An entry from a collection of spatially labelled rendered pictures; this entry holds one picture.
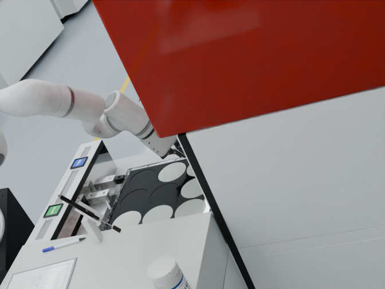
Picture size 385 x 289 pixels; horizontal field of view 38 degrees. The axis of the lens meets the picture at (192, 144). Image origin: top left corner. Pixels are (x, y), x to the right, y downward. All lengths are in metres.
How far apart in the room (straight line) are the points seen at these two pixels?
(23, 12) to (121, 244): 5.54
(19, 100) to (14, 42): 5.14
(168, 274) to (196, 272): 0.13
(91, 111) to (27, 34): 5.30
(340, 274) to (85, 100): 0.86
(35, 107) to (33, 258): 0.49
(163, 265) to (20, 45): 5.55
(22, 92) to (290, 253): 0.83
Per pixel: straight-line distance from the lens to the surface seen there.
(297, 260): 1.61
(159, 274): 1.27
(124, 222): 1.76
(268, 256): 1.61
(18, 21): 6.79
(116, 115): 1.69
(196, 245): 1.44
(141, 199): 1.82
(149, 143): 1.78
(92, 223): 1.60
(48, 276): 1.63
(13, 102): 1.46
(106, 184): 2.00
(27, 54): 6.72
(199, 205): 1.67
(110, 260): 1.55
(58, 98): 1.49
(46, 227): 1.85
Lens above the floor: 1.87
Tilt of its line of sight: 30 degrees down
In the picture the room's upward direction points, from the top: 24 degrees counter-clockwise
